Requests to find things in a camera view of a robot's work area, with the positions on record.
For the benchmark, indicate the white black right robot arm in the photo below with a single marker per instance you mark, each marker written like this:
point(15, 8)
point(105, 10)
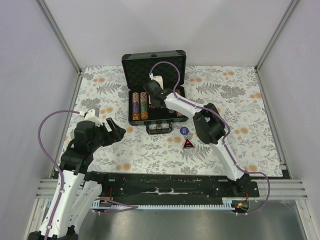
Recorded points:
point(211, 130)

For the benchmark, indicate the leftmost poker chip row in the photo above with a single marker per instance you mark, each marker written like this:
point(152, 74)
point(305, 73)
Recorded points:
point(135, 106)

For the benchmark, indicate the aluminium frame post right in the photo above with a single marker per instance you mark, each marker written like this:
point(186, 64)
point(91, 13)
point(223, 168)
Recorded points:
point(293, 4)

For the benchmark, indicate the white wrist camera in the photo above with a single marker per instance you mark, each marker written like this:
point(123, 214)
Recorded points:
point(93, 116)
point(158, 79)

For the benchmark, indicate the black poker set case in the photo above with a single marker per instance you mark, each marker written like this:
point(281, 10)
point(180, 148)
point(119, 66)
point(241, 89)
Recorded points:
point(171, 65)

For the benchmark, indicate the floral patterned table mat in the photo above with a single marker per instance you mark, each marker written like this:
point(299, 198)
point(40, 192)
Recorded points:
point(235, 92)

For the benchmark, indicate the red triangular all-in button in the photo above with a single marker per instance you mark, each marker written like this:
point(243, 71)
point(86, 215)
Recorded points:
point(188, 144)

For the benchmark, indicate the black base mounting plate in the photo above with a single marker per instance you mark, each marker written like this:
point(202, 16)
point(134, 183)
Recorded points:
point(132, 184)

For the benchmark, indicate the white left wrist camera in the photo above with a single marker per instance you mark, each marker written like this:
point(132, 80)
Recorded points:
point(93, 116)

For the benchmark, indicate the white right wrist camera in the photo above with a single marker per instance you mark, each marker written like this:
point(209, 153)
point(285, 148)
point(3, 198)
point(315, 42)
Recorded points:
point(158, 79)

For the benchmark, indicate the aluminium front rail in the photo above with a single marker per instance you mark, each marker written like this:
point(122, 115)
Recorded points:
point(280, 189)

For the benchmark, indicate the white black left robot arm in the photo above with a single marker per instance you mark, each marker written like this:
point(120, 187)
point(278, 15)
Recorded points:
point(75, 194)

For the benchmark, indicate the aluminium frame post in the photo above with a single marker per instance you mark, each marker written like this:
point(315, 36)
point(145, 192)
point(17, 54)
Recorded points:
point(58, 34)
point(293, 4)

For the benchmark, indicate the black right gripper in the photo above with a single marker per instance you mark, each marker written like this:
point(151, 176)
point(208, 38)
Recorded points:
point(152, 102)

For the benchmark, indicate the aluminium frame post left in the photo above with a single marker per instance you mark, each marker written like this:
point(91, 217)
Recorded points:
point(58, 34)

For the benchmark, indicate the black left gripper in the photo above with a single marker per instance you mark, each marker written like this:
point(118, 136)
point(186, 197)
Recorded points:
point(117, 136)

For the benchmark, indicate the blue small blind button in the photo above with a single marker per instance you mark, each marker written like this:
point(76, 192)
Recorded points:
point(184, 131)

